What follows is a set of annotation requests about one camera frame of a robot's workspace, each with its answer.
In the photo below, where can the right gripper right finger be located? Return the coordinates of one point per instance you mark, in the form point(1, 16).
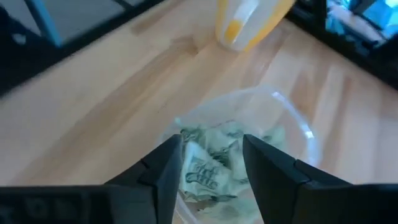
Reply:
point(270, 174)

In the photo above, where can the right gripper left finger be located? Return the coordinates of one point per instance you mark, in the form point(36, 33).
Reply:
point(164, 174)

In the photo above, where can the bills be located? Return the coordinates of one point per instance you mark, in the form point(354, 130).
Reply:
point(205, 174)

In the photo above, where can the clear plastic container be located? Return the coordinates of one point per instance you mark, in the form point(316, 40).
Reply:
point(280, 109)

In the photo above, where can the blue pole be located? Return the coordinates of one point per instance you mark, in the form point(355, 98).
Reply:
point(43, 21)

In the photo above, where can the black aluminium rig frame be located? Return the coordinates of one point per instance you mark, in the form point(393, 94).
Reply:
point(31, 71)

